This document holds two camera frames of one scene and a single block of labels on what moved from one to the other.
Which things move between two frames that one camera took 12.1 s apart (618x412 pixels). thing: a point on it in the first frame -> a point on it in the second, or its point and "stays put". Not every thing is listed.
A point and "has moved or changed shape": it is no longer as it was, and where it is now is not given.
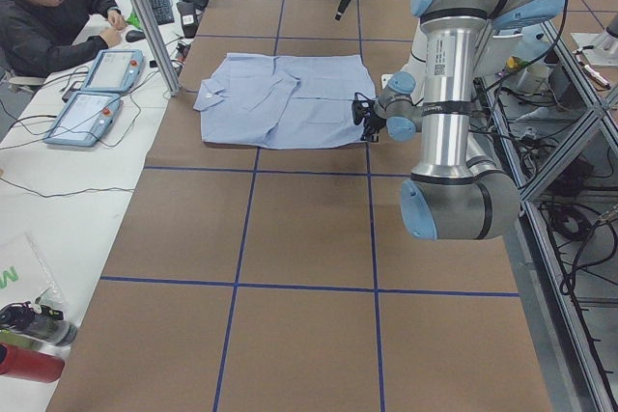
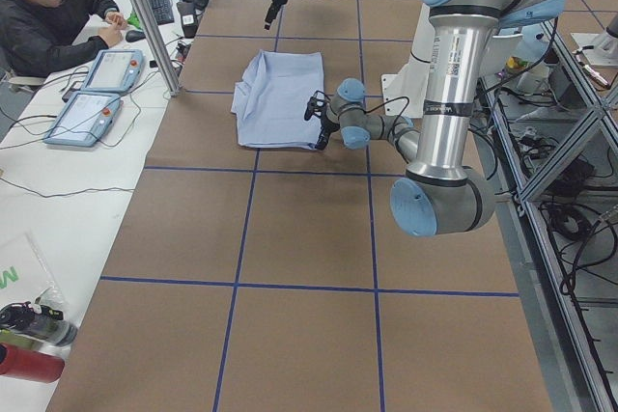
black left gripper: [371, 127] -> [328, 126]
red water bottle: [32, 365] stays put
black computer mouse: [134, 36] stays put
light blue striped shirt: [283, 100] has moved or changed shape
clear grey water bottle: [38, 321] stays put
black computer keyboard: [160, 3] stays put
